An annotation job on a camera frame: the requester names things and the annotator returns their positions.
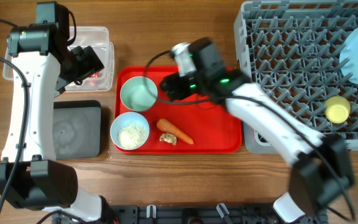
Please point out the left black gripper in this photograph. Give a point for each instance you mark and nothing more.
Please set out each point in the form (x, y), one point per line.
(91, 63)

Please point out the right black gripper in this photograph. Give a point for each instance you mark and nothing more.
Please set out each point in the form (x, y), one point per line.
(170, 87)

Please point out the red snack wrapper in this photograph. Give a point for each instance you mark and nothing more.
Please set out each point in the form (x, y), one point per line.
(93, 79)

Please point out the mint green bowl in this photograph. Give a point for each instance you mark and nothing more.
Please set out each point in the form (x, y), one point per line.
(139, 94)

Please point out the yellow plastic cup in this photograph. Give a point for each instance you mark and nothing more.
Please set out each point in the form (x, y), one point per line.
(337, 109)

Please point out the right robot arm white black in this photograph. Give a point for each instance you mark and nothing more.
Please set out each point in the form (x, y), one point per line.
(321, 169)

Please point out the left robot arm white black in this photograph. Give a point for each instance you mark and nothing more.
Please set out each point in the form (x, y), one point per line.
(30, 176)

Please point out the grey dishwasher rack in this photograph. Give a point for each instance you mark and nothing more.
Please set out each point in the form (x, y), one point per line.
(292, 49)

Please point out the clear plastic bin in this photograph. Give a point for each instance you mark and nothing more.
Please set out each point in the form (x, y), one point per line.
(41, 54)

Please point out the orange carrot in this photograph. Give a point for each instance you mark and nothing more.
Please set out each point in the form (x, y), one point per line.
(167, 127)

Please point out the brown food scrap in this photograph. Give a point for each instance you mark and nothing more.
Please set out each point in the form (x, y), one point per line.
(169, 138)

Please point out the red serving tray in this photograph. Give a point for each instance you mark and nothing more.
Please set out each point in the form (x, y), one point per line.
(212, 129)

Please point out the black tray bin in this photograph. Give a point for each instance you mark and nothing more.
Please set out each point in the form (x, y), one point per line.
(77, 129)

